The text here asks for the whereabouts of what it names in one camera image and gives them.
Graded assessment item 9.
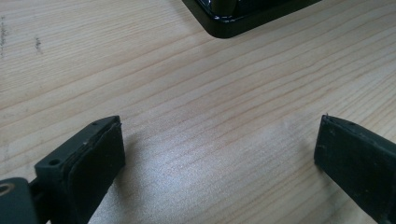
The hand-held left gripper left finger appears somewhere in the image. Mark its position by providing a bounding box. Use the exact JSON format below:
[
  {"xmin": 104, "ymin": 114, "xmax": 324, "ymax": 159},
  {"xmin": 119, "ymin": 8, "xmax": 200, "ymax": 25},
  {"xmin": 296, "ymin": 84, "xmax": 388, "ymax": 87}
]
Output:
[{"xmin": 34, "ymin": 115, "xmax": 127, "ymax": 224}]

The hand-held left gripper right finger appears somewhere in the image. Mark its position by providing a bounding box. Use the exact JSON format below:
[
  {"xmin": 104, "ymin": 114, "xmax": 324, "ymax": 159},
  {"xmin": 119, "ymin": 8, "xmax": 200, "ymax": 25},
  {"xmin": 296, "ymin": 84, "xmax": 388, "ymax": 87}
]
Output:
[{"xmin": 313, "ymin": 114, "xmax": 396, "ymax": 224}]

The black metal stand base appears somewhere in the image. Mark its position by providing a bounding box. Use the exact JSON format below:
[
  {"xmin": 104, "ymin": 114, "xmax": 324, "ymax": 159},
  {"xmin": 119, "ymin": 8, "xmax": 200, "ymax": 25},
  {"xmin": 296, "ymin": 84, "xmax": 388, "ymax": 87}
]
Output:
[{"xmin": 181, "ymin": 0, "xmax": 322, "ymax": 39}]

